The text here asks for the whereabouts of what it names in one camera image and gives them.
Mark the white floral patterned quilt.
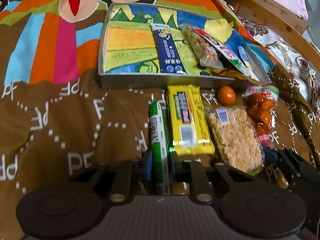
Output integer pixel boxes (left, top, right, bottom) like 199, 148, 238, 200
239, 17, 319, 115

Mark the small orange tangerine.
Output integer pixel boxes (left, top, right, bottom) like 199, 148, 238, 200
217, 86, 236, 106

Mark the wooden bed frame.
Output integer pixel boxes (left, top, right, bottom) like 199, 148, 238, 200
225, 0, 319, 70

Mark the golden foil snack packet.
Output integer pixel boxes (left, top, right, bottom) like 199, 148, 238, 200
210, 68, 266, 85

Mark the green white stick packet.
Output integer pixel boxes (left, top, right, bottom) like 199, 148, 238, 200
149, 100, 171, 196

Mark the green white red snack bag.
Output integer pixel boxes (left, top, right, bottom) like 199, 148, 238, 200
193, 27, 260, 82

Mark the colourful picture tray box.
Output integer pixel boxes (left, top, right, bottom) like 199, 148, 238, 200
98, 3, 274, 88

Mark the dark blue snack bar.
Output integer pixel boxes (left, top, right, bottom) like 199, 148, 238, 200
150, 23, 187, 74

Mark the clear puffed rice packet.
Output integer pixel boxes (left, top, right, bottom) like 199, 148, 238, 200
204, 106, 265, 174

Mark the orange red meat snack packet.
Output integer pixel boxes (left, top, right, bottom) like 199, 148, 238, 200
244, 86, 279, 148

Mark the yellow biscuit packet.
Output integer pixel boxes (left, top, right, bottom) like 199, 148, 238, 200
167, 86, 215, 155

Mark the clear nut snack packet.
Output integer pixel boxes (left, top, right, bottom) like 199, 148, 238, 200
179, 23, 225, 72

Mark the colourful monkey cartoon blanket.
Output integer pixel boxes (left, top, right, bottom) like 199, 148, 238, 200
0, 0, 320, 240

